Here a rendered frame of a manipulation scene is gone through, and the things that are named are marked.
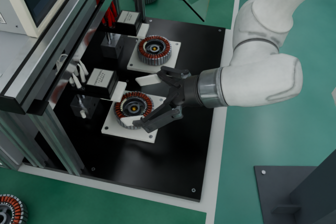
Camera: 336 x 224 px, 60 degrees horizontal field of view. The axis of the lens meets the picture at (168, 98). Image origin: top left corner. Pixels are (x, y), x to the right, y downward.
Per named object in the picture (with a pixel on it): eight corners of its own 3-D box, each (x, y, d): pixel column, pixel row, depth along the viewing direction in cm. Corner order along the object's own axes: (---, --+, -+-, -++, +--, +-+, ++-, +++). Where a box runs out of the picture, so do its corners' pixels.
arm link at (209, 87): (235, 83, 71) (212, 87, 74) (222, 58, 65) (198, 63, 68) (231, 114, 66) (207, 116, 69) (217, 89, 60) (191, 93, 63)
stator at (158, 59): (172, 43, 100) (172, 34, 97) (170, 67, 94) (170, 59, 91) (139, 42, 101) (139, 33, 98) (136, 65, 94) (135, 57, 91)
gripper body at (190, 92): (207, 113, 68) (173, 117, 73) (212, 86, 73) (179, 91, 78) (194, 94, 64) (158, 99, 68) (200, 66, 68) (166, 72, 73)
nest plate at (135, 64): (180, 44, 102) (181, 42, 101) (172, 76, 93) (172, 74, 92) (139, 38, 104) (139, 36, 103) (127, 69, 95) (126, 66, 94)
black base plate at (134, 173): (224, 32, 109) (225, 27, 107) (199, 202, 72) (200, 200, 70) (105, 15, 115) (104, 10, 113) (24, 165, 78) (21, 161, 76)
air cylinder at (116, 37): (124, 44, 102) (122, 31, 97) (117, 59, 98) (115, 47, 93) (110, 41, 103) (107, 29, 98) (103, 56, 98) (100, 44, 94)
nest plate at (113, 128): (166, 99, 88) (166, 97, 87) (154, 143, 79) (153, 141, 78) (118, 91, 89) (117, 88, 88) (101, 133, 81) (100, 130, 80)
